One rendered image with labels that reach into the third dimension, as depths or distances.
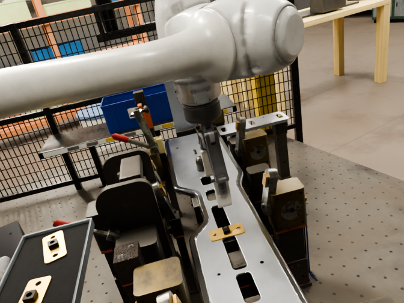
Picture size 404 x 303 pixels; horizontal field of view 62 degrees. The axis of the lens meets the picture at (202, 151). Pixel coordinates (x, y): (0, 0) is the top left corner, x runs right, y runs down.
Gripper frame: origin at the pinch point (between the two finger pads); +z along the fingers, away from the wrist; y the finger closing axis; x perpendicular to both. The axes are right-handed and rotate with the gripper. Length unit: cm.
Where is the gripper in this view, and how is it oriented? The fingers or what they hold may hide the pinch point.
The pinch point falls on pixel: (217, 184)
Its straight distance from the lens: 75.7
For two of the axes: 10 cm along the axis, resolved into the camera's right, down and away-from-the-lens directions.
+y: 1.8, 4.0, -9.0
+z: 1.9, 8.8, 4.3
